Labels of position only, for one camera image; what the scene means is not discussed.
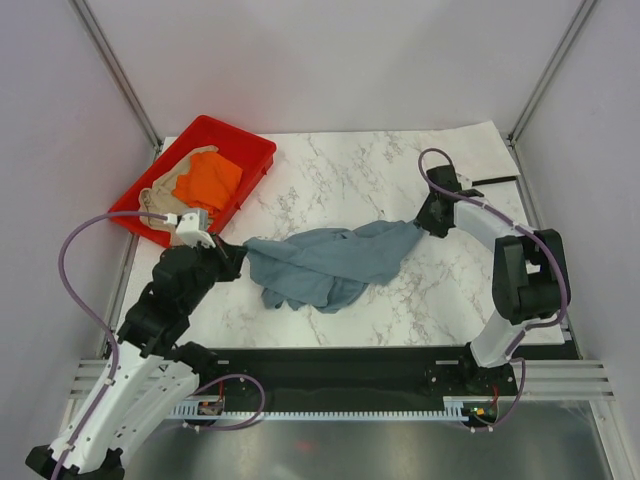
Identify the beige t-shirt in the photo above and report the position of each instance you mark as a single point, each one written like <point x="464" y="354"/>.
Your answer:
<point x="159" y="198"/>

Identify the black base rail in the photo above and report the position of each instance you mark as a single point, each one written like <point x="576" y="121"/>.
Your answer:
<point x="355" y="378"/>

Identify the orange t-shirt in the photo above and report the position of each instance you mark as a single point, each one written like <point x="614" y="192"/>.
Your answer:
<point x="210" y="183"/>

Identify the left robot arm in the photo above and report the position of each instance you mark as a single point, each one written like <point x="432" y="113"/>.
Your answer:
<point x="148" y="373"/>

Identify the red plastic bin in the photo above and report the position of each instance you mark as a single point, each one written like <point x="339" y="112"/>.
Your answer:
<point x="254" y="154"/>

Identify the left aluminium frame post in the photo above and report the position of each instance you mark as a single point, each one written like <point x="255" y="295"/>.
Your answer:
<point x="90" y="23"/>

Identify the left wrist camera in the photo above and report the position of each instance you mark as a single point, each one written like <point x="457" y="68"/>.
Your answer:
<point x="191" y="227"/>

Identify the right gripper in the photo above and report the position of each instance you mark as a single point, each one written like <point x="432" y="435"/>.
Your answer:
<point x="423" y="219"/>

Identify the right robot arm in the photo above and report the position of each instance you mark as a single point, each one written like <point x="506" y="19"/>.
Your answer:
<point x="530" y="285"/>

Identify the white folded mat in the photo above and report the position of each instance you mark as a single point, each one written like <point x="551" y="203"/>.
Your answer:
<point x="477" y="151"/>

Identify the white slotted cable duct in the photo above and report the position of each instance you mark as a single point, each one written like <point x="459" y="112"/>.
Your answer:
<point x="451" y="410"/>

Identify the grey-blue t-shirt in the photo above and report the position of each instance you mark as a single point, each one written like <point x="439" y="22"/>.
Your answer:
<point x="329" y="268"/>

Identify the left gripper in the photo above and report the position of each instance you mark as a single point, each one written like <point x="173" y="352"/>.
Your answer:
<point x="230" y="256"/>

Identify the right aluminium frame post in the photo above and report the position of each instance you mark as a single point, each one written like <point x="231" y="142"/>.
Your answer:
<point x="569" y="38"/>

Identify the aluminium frame post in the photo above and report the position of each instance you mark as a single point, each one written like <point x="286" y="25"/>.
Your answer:
<point x="569" y="38"/>
<point x="90" y="23"/>

